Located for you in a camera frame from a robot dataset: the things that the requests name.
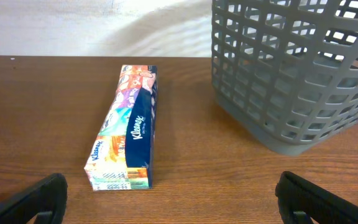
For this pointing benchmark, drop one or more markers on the grey plastic lattice basket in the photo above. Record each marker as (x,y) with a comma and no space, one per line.
(287,70)

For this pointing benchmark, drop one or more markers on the Kleenex tissue multipack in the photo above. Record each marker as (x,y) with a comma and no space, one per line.
(122,154)

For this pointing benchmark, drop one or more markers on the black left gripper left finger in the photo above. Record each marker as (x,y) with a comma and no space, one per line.
(46,201)

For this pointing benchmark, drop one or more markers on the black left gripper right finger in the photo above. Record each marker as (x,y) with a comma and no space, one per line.
(301,201)

